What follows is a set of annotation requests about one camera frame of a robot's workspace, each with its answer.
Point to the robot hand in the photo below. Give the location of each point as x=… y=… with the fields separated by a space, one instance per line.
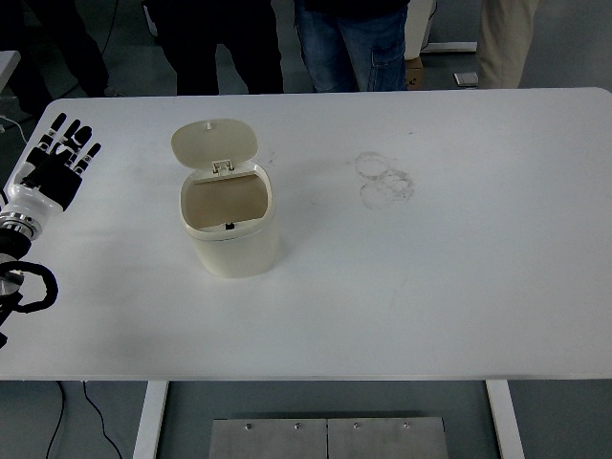
x=55 y=181

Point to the cream lidded trash bin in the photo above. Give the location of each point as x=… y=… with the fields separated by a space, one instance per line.
x=239 y=244

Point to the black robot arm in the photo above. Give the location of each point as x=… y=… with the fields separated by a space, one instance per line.
x=48 y=287

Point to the white side table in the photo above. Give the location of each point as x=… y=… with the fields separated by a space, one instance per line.
x=7 y=67

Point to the person in dark clothes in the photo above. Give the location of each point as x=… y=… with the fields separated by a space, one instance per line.
x=57 y=48

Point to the person in black trousers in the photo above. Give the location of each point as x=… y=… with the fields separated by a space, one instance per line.
x=201 y=43

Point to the white table leg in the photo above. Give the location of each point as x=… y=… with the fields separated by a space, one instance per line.
x=506 y=421
x=150 y=421

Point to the person in blue jeans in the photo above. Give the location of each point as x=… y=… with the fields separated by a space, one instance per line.
x=354 y=48

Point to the grey metal plate with screws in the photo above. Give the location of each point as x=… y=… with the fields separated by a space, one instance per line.
x=387 y=440
x=268 y=440

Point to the brown cardboard box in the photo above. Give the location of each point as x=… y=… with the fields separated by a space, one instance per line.
x=414 y=74

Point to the white furniture base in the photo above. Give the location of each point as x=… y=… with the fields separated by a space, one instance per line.
x=454 y=47

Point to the small grey floor plate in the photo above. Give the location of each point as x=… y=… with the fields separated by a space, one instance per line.
x=465 y=79

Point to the person in beige trousers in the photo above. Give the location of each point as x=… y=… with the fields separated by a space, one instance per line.
x=504 y=43

